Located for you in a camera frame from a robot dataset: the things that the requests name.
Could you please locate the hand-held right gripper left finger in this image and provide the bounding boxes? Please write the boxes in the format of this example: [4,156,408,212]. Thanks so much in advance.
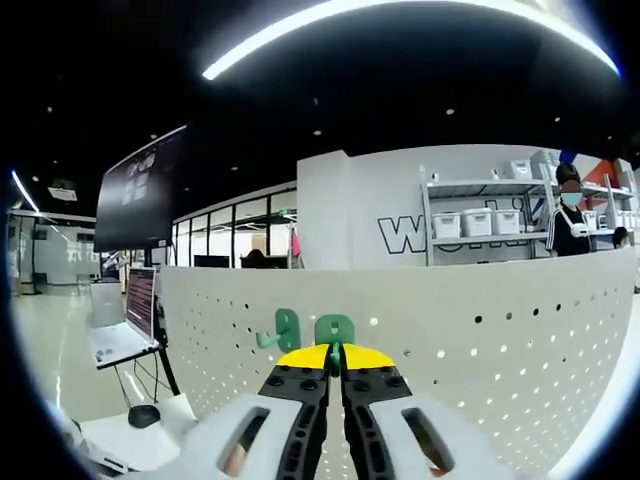
[164,343,332,480]

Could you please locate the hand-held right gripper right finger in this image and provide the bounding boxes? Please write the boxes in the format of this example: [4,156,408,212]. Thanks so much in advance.
[339,343,507,480]

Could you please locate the green hook assembly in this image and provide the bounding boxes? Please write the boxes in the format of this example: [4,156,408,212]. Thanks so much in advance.
[313,313,357,376]
[256,308,301,350]

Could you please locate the white perforated mounting plate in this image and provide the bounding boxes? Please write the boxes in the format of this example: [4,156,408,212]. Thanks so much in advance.
[158,244,640,476]

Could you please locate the black laptop stand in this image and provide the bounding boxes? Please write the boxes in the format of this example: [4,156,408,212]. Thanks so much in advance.
[113,299,182,409]

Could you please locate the black computer mouse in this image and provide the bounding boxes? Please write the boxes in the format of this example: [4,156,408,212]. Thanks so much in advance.
[127,404,162,429]

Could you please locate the open silver laptop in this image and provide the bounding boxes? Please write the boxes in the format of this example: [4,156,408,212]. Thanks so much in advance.
[88,266,162,370]

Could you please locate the white storage box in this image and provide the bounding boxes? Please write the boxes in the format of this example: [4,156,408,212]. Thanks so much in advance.
[432,211,462,239]
[461,207,495,237]
[493,208,522,235]

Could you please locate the closed silver laptop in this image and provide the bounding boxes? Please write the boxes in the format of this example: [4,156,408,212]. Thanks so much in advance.
[90,280,125,329]

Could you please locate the metal shelf rack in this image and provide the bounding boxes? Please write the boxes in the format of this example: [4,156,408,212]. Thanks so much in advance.
[418,164,557,261]

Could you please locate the large dark display screen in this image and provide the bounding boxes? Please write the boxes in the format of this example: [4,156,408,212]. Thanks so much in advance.
[92,123,190,253]

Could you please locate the linear ceiling light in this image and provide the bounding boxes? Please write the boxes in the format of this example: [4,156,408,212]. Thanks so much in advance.
[201,0,624,81]

